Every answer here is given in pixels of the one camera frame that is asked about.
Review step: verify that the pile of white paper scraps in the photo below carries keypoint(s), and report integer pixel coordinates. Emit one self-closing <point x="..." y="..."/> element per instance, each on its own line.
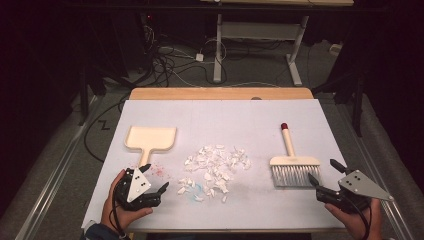
<point x="213" y="166"/>

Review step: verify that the cream hand brush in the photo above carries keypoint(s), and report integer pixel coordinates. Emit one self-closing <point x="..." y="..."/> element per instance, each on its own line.
<point x="295" y="166"/>

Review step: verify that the person's right hand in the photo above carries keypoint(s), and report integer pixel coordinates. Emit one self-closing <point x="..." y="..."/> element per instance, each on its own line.
<point x="361" y="225"/>

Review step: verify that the person's left hand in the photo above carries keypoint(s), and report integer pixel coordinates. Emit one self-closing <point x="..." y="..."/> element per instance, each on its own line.
<point x="115" y="216"/>

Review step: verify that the cream plastic dustpan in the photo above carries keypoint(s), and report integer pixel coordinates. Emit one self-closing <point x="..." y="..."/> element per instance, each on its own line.
<point x="150" y="138"/>

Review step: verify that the black metal stand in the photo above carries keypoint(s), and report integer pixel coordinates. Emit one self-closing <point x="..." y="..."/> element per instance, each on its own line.
<point x="358" y="106"/>
<point x="83" y="100"/>

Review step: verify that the wooden table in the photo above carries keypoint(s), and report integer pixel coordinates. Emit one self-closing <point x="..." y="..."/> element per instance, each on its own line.
<point x="200" y="94"/>

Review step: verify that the aluminium floor rail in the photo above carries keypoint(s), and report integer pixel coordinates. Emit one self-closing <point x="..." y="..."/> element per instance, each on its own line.
<point x="396" y="216"/>
<point x="50" y="186"/>

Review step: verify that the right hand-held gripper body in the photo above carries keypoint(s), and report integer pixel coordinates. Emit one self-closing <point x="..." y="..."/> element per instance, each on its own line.
<point x="358" y="186"/>

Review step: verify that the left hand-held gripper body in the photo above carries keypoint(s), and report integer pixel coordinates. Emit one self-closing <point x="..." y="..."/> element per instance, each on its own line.
<point x="138" y="185"/>

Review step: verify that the white desk frame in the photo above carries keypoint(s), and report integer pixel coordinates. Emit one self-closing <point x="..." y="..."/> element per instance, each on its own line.
<point x="218" y="50"/>

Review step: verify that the white power adapter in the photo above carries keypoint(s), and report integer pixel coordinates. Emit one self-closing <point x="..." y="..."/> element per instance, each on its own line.
<point x="199" y="57"/>

